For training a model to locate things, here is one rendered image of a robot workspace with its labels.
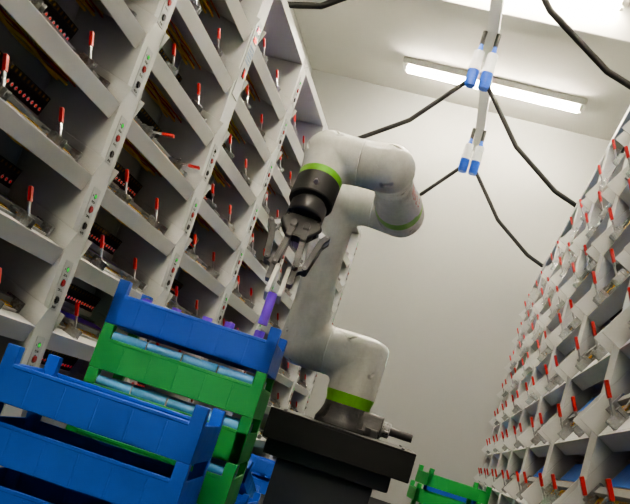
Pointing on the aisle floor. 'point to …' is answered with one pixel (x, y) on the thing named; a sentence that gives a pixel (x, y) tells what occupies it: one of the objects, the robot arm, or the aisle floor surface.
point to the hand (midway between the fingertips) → (277, 283)
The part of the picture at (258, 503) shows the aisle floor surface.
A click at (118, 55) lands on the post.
